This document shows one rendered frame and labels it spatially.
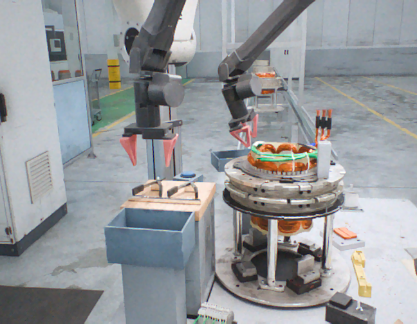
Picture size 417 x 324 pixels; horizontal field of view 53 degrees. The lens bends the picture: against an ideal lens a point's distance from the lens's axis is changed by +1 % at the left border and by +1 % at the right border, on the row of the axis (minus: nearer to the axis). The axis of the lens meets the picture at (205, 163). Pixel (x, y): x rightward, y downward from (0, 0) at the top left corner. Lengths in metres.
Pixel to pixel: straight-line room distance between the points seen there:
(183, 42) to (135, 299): 0.82
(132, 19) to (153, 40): 0.45
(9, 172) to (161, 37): 2.29
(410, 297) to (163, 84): 0.83
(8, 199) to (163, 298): 2.32
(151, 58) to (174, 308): 0.55
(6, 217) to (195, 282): 2.31
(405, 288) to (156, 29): 0.92
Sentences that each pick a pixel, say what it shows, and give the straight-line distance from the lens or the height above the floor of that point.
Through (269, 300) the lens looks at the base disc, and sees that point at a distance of 1.10.
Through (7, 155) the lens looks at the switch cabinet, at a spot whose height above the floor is 0.73.
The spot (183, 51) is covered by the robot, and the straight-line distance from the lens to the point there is 1.40.
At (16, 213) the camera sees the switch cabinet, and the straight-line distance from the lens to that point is 3.19.
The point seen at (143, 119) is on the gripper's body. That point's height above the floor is 1.26.
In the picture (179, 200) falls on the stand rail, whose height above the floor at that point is 1.07.
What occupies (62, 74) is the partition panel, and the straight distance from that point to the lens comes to 5.02.
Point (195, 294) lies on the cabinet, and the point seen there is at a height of 0.85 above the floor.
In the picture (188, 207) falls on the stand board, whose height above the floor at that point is 1.07.
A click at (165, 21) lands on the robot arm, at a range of 0.92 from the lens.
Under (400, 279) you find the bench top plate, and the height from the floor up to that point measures 0.78.
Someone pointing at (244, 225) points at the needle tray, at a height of 0.82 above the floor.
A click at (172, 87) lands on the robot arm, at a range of 0.89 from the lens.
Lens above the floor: 1.42
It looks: 16 degrees down
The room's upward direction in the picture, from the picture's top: 1 degrees counter-clockwise
